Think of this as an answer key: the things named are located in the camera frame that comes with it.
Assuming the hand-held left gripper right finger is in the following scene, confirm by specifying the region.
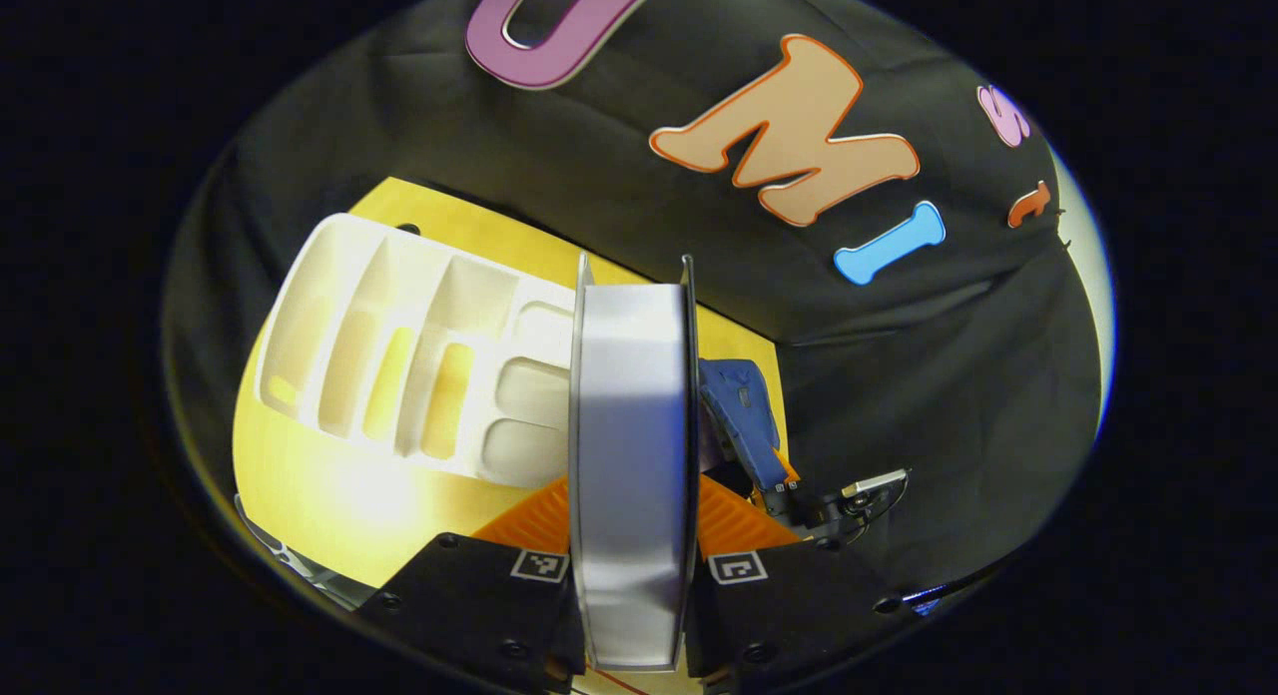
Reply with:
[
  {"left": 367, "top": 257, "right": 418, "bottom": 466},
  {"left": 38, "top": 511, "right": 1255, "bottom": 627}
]
[{"left": 685, "top": 472, "right": 907, "bottom": 683}]

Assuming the blue schoolbag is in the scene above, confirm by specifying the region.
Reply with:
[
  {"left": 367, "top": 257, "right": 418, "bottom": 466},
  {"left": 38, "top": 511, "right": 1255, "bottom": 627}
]
[{"left": 696, "top": 356, "right": 791, "bottom": 498}]

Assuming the black portrait book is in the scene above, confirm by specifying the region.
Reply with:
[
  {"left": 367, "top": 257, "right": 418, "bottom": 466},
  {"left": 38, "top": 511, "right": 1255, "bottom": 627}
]
[{"left": 566, "top": 253, "right": 701, "bottom": 674}]

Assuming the white plastic bookshelf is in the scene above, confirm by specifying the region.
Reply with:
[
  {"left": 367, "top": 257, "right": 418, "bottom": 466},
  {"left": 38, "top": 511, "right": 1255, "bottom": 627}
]
[{"left": 254, "top": 212, "right": 581, "bottom": 492}]

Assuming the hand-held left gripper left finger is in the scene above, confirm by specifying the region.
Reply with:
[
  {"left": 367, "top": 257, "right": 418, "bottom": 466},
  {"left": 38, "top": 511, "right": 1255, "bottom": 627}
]
[{"left": 352, "top": 474, "right": 588, "bottom": 694}]

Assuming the black backdrop cloth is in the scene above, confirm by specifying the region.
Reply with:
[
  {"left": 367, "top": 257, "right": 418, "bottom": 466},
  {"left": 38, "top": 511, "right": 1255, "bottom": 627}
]
[{"left": 160, "top": 0, "right": 1111, "bottom": 616}]

